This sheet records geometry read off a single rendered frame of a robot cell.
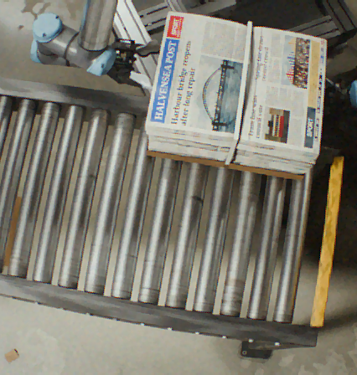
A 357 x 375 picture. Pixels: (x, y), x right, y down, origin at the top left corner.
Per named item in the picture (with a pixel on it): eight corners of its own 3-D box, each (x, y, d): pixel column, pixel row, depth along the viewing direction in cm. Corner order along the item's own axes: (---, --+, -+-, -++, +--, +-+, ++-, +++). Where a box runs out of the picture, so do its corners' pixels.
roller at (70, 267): (112, 113, 170) (111, 105, 166) (77, 295, 158) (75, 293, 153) (93, 110, 171) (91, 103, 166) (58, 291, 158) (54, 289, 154)
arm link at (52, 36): (79, 23, 153) (83, 43, 163) (42, 4, 154) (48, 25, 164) (60, 48, 151) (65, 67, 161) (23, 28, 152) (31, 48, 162)
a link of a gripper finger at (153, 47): (173, 41, 165) (137, 50, 164) (172, 51, 171) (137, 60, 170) (169, 31, 166) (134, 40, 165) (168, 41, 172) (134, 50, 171)
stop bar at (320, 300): (343, 157, 164) (345, 156, 162) (322, 329, 153) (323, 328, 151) (331, 156, 164) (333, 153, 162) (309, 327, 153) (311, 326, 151)
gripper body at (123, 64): (131, 65, 161) (84, 59, 161) (132, 79, 170) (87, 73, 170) (137, 39, 163) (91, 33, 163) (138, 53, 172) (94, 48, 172)
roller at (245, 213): (255, 138, 171) (270, 136, 168) (226, 321, 159) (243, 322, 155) (243, 130, 168) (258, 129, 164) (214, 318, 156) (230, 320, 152)
